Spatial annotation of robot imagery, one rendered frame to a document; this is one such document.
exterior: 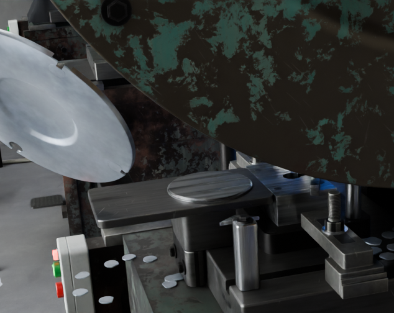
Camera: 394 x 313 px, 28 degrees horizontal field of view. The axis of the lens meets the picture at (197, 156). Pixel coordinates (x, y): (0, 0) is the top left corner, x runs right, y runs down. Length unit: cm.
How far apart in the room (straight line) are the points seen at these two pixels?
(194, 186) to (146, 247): 20
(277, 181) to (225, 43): 57
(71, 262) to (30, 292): 132
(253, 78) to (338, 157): 10
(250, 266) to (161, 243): 34
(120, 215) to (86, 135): 13
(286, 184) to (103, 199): 27
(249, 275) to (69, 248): 46
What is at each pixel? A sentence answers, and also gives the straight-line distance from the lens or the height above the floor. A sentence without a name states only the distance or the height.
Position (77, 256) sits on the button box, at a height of 61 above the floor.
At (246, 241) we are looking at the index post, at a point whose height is 77.
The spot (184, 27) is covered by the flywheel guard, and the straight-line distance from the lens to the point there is 60.
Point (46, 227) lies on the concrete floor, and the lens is 320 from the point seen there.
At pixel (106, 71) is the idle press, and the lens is 267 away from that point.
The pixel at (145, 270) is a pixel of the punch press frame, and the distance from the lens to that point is 121.
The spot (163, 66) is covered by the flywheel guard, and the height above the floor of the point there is 106.
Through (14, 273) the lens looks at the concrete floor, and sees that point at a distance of 284.
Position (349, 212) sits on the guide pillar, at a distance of 113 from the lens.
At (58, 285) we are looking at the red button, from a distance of 142.
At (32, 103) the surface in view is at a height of 94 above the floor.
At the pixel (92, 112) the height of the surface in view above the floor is 94.
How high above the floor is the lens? 116
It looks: 17 degrees down
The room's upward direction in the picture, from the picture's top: 4 degrees counter-clockwise
